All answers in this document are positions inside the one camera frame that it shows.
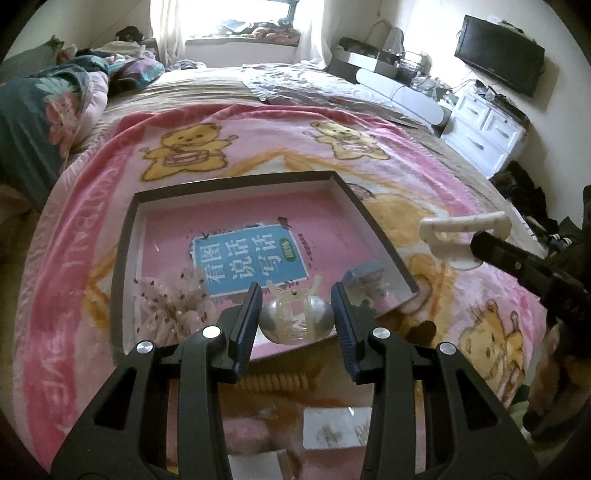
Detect small blue grey box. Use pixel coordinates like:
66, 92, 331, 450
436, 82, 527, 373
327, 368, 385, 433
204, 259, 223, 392
342, 260, 394, 305

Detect white earring card packet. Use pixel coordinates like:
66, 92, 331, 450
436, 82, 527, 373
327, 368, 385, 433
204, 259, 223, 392
303, 407, 372, 450

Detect bright bedroom window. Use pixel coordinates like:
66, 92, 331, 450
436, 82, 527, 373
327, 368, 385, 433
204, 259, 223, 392
149, 1, 325, 63

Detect shallow cardboard box tray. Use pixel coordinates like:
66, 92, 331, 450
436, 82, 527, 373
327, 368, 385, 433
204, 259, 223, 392
110, 171, 419, 361

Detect pink bear fleece blanket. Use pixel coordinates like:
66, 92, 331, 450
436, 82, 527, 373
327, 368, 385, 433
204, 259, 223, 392
13, 104, 546, 466

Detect white drawer cabinet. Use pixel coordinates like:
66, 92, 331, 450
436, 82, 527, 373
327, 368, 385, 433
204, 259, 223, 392
441, 87, 528, 179

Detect black flat screen television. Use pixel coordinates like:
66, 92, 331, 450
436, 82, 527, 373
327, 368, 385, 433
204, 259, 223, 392
455, 15, 545, 97

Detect white bench beside bed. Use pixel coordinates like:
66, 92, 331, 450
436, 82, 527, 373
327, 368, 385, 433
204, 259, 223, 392
328, 47, 449, 128

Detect purple blue pillow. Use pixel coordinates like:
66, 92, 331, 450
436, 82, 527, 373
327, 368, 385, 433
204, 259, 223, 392
108, 57, 165, 96

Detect floral dark green duvet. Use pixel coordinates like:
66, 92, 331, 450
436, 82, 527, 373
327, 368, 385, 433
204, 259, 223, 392
1, 55, 109, 210

